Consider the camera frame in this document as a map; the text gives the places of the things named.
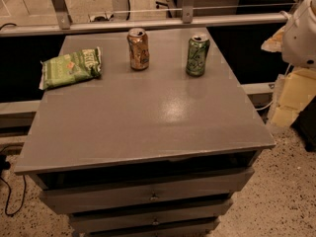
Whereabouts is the orange soda can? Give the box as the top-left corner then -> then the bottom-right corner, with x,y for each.
127,28 -> 149,70

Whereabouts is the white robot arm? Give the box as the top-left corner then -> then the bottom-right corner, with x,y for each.
281,0 -> 316,68

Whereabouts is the green soda can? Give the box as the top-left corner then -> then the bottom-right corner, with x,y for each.
186,33 -> 210,77

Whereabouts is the grey drawer cabinet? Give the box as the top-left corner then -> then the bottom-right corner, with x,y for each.
15,29 -> 275,237

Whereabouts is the green chip bag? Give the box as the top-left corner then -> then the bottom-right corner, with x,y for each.
39,47 -> 102,90

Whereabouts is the metal railing frame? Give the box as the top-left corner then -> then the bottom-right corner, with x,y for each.
0,0 -> 303,37

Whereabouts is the white cable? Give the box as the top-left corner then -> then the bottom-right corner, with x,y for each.
255,99 -> 276,113

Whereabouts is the black floor cable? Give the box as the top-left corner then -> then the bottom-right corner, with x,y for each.
0,153 -> 28,217

